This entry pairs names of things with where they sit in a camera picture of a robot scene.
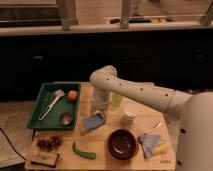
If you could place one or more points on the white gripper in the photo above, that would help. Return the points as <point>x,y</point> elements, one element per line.
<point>99,100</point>

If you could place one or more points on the blue sponge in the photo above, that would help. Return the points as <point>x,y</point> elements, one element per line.
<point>93,122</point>

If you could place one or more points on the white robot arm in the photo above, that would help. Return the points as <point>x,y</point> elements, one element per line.
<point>195,112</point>

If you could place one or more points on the green plastic cup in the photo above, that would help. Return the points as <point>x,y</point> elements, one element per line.
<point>116,100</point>

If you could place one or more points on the orange fruit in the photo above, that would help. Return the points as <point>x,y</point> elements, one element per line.
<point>72,95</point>

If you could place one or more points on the white paper cup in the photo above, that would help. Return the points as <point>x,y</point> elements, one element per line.
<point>130,111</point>

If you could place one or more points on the small metal cup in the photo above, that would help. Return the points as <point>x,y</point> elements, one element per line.
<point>65,118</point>

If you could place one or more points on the white dish brush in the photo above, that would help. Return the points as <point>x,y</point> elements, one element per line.
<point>58,95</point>

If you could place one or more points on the green plastic tray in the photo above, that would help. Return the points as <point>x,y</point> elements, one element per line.
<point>45,97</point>

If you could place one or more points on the dark red bowl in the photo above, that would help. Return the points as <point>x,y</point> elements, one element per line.
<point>122,144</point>

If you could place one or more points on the green chili pepper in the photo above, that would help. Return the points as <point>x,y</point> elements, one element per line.
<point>84,154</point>

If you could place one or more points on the metal spoon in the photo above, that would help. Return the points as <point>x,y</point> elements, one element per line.
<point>153,128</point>

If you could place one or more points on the blue grey cloth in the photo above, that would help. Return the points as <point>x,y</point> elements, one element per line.
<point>149,144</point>

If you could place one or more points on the bunch of dark grapes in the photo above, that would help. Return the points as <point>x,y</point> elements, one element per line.
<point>49,144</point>

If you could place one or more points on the brown wooden block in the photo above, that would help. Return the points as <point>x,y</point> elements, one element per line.
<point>44,158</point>

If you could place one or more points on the yellow banana toy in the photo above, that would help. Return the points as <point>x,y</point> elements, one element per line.
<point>162,148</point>

